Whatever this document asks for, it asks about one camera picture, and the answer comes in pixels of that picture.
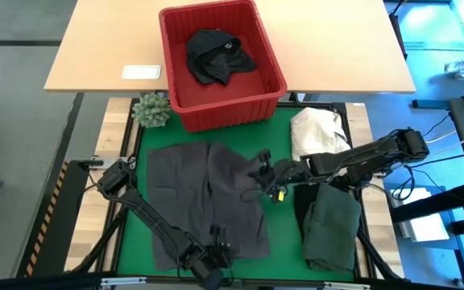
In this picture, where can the white box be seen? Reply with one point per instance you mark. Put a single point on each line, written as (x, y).
(425, 229)

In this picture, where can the silver frame bracket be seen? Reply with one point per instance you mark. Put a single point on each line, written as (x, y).
(346, 286)
(123, 281)

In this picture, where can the red plastic bin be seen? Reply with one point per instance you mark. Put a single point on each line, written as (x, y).
(224, 108)

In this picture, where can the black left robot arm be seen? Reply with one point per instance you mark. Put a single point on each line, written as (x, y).
(155, 221)

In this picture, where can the white rectangular pad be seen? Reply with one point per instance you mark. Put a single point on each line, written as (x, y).
(141, 72)

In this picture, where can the dark grey garment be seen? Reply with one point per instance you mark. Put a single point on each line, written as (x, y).
(183, 193)

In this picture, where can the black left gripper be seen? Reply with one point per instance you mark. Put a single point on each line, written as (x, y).
(216, 262)

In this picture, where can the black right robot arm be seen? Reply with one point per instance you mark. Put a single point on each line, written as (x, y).
(369, 159)

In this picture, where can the black desk foot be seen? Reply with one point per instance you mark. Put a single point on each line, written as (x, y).
(429, 104)

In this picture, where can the wooden side board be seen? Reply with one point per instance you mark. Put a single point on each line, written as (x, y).
(359, 121)
(113, 125)

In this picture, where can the black table frame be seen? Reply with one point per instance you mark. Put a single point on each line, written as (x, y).
(133, 137)

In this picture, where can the artificial green potted plant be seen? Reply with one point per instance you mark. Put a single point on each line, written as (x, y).
(151, 110)

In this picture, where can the dark green garment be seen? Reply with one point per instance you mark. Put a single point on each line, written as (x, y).
(332, 229)

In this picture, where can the black garment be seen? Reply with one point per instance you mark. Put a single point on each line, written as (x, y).
(302, 205)

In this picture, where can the light wooden desk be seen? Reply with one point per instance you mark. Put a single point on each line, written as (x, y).
(95, 40)

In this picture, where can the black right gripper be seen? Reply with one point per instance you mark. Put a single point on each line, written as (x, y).
(286, 173)

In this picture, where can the black shorts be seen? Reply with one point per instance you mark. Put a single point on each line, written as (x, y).
(212, 56)

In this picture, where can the black hazard-striped plate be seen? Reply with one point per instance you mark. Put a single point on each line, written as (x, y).
(50, 225)

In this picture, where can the cream garment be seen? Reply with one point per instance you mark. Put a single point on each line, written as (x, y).
(316, 133)

